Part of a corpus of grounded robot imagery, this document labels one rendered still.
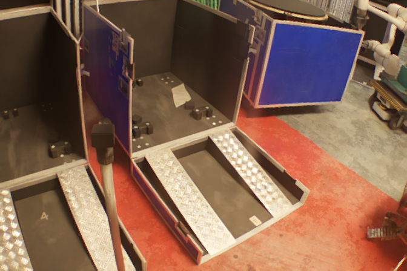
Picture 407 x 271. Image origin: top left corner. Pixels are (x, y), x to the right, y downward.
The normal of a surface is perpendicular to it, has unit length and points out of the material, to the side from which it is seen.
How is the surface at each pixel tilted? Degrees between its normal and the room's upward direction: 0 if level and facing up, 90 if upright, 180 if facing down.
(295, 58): 90
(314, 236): 0
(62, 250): 1
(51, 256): 1
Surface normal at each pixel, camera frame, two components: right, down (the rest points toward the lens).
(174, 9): 0.59, 0.52
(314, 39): 0.31, 0.57
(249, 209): 0.14, -0.81
